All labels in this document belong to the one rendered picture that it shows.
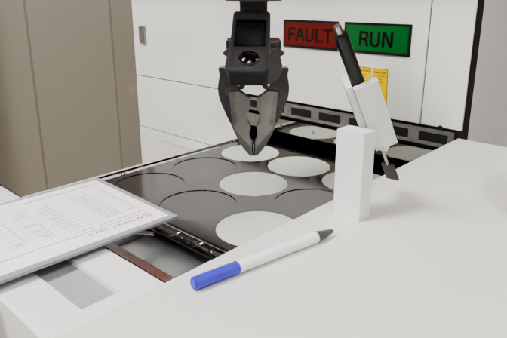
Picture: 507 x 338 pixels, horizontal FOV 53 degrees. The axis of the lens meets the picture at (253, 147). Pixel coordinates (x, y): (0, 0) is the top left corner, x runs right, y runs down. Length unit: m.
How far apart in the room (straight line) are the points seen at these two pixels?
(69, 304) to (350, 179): 0.26
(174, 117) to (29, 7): 1.37
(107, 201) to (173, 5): 0.72
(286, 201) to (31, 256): 0.36
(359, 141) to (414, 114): 0.37
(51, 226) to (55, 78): 2.06
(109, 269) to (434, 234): 0.28
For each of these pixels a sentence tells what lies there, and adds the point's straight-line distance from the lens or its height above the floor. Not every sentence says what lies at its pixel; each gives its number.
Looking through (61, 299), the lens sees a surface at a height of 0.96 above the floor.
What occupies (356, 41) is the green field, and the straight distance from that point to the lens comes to 0.86.
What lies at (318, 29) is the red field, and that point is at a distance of 0.91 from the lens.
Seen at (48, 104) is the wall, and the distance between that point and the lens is 2.53.
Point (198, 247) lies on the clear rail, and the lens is 0.58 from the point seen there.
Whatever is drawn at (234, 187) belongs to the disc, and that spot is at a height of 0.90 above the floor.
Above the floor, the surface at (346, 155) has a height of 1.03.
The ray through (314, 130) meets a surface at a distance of 0.92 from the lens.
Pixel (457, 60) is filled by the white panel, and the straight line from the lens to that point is 0.79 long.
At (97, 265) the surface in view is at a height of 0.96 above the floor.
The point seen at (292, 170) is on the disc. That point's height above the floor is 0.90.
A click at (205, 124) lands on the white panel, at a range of 1.14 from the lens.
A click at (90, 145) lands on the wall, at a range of 2.66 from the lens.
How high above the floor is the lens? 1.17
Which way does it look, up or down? 17 degrees down
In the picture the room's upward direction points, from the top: straight up
